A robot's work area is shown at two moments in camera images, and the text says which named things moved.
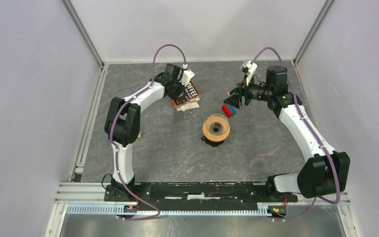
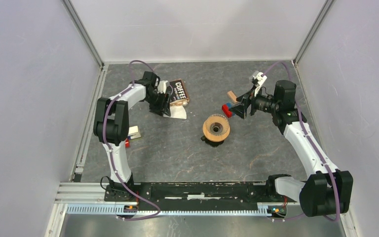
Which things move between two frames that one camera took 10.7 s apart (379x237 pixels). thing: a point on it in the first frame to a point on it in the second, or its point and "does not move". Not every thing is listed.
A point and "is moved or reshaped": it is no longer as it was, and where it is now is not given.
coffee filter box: (190, 93) is moved or reshaped
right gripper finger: (234, 100) to (241, 109)
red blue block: (229, 110) does not move
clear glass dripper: (216, 124) does not move
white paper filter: (191, 104) to (177, 111)
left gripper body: (178, 90) to (157, 103)
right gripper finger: (234, 91) to (245, 98)
